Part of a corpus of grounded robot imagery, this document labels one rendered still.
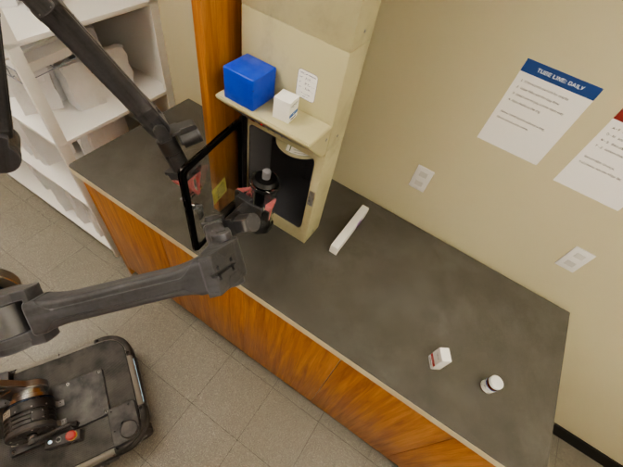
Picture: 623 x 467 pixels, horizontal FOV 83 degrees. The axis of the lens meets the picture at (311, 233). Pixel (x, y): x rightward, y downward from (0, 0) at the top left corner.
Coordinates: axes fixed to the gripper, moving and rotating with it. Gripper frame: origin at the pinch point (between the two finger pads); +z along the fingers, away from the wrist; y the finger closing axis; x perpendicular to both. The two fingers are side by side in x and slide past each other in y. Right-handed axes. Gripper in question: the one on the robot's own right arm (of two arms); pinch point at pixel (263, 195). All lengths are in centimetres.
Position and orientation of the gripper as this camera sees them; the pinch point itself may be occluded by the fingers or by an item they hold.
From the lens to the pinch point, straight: 123.3
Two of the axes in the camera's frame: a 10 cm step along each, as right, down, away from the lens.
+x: -2.0, 6.3, 7.5
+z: 4.8, -6.1, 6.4
